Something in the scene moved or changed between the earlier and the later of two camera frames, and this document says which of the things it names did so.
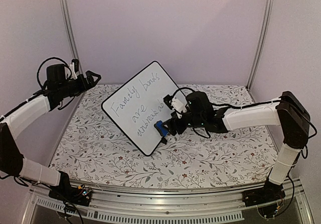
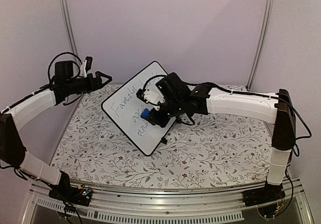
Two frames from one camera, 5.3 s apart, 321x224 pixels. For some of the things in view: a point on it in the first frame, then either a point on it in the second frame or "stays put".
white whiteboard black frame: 138,105 stays put
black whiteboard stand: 164,140 stays put
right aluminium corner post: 261,46 stays put
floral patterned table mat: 91,149 stays put
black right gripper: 170,123 -> 155,120
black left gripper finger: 91,84 -> 100,85
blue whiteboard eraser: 160,127 -> 145,113
